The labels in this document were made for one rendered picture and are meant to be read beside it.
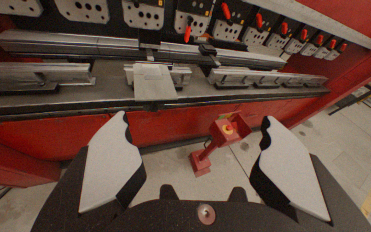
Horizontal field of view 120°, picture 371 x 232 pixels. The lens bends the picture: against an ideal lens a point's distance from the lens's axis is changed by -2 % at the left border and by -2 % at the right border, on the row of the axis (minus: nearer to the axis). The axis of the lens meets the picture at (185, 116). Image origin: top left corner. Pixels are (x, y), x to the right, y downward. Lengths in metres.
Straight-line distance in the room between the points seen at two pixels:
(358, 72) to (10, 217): 3.46
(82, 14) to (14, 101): 0.49
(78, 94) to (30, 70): 0.19
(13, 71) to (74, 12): 0.40
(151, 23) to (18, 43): 0.75
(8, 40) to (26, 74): 0.30
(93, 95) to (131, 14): 0.41
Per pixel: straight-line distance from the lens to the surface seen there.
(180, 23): 0.63
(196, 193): 1.42
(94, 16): 0.63
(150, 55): 0.79
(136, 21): 0.61
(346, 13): 1.38
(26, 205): 1.68
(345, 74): 2.29
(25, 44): 1.11
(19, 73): 0.89
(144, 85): 0.56
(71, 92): 0.81
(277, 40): 1.01
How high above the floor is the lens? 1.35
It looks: 50 degrees down
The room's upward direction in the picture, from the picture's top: 19 degrees clockwise
